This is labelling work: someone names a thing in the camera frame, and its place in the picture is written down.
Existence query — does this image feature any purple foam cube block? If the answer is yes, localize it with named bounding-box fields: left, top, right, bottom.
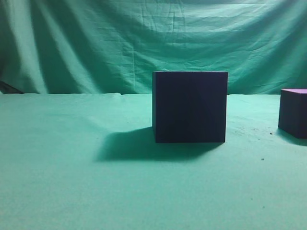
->
left=152, top=71, right=228, bottom=143

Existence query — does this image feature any green table cloth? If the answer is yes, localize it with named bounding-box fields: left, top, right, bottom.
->
left=0, top=94, right=307, bottom=230

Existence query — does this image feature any purple foam groove block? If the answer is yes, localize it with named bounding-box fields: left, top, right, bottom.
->
left=278, top=89, right=307, bottom=139

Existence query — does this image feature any green backdrop cloth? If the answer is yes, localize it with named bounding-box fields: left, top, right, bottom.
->
left=0, top=0, right=307, bottom=94

